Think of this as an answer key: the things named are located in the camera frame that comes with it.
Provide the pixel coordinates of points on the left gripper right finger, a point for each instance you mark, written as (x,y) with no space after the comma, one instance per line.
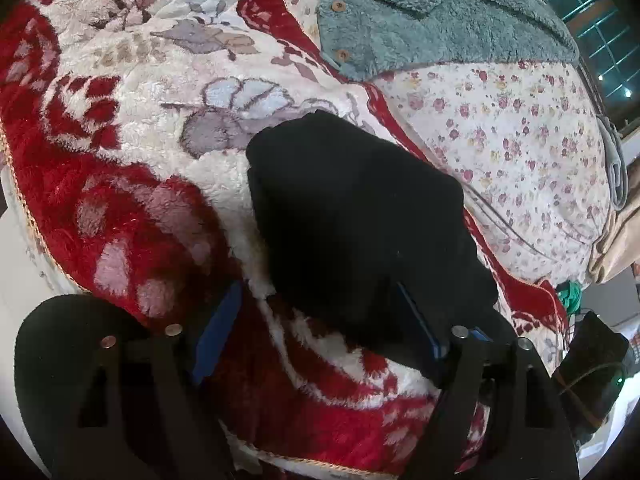
(498,415)

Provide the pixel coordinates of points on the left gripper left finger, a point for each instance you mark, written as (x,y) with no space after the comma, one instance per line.
(102,397)

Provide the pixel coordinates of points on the black pants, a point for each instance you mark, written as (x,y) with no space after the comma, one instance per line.
(369,241)

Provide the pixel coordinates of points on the green item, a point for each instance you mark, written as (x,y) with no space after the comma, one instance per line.
(570,296)

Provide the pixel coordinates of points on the beige cloth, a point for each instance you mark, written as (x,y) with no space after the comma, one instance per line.
(618,247)

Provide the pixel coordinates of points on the floral bed sheet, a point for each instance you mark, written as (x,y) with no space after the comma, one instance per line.
(524,141)

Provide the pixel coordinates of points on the red white floral blanket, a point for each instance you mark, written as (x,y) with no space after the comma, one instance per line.
(125,124)

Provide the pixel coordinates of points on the teal fleece jacket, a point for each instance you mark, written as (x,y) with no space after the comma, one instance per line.
(364,39)

